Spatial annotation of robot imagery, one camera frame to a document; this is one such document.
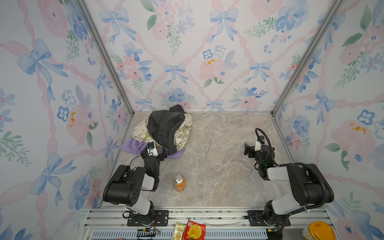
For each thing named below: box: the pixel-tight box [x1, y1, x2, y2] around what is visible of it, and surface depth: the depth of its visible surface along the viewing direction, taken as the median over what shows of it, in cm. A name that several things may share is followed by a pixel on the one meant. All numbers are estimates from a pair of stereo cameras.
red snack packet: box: [182, 220, 207, 240], surface depth 71 cm
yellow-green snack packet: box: [171, 221, 186, 240], surface depth 71 cm
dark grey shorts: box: [147, 104, 187, 161], surface depth 97 cm
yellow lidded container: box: [301, 221, 337, 240], surface depth 64 cm
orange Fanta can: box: [173, 174, 186, 193], surface depth 77 cm
